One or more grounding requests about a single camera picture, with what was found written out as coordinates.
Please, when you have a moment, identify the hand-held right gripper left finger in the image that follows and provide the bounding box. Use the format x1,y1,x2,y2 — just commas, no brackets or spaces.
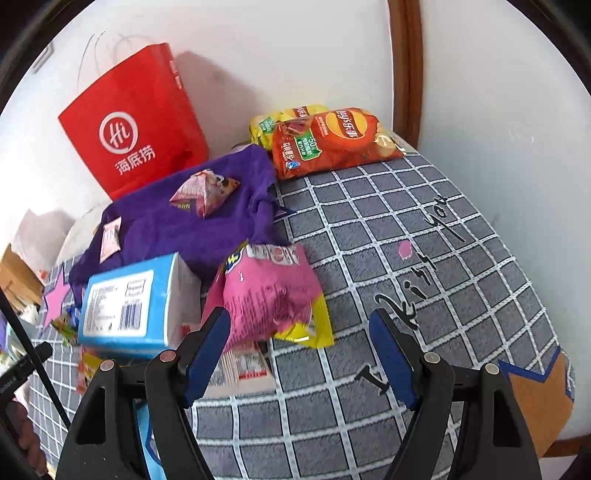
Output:
58,307,232,480

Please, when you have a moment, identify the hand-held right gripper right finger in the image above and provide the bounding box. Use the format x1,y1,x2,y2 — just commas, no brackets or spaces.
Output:
369,307,543,480

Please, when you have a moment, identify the pink snack bag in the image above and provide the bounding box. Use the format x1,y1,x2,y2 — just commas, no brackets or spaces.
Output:
201,240,335,356

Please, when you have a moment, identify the purple cloth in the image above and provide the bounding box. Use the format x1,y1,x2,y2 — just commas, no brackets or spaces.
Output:
69,144,296,301

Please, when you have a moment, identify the person's left hand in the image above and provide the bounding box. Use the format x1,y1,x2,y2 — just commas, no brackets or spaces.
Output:
9,401,49,476

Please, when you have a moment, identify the red white snack packet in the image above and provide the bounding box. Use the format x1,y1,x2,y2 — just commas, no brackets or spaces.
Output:
203,346,278,400

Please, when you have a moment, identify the green colourful snack packet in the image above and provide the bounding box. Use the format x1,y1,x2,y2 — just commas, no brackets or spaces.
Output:
51,307,86,347

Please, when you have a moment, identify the wooden furniture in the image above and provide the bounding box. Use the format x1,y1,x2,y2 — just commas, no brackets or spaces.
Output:
0,244,44,315

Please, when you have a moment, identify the blue white box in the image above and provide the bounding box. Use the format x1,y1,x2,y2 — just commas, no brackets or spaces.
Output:
76,251,204,361

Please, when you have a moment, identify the white plastic bag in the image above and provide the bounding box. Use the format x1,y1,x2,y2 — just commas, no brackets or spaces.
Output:
11,208,81,273

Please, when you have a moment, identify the grey checked blanket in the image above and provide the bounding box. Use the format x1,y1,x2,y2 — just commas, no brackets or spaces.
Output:
28,131,578,480

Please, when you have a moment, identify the small pink packet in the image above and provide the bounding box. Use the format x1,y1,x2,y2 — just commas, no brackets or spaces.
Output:
99,217,123,264

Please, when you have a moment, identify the pink triangular snack packet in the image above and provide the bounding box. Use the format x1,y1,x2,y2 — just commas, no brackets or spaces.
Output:
169,170,241,217

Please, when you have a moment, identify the orange chips bag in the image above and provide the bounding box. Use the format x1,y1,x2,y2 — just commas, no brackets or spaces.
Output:
270,108,398,181

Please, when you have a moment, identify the yellow chips bag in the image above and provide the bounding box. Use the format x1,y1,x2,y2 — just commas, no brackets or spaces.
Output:
249,104,328,151

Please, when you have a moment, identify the red paper bag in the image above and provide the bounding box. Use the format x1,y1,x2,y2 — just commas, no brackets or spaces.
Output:
58,32,211,201

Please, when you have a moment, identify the brown wooden door frame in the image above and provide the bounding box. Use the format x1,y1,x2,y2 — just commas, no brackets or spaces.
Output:
387,0,426,148

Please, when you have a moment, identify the white wall switch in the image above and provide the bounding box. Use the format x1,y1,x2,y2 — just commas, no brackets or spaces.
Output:
34,41,56,71

